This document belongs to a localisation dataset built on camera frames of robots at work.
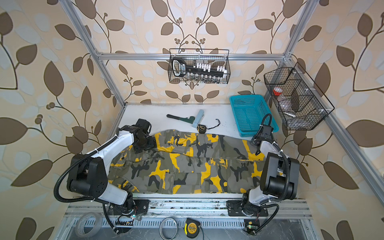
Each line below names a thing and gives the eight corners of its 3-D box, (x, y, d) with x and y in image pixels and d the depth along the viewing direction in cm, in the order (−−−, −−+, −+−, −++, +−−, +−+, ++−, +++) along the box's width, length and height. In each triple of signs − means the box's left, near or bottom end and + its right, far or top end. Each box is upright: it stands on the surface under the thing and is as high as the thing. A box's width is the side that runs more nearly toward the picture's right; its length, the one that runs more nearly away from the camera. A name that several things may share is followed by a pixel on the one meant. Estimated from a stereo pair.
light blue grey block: (192, 127, 108) (192, 124, 105) (200, 111, 117) (200, 108, 115) (198, 129, 106) (198, 126, 104) (206, 113, 116) (206, 110, 114)
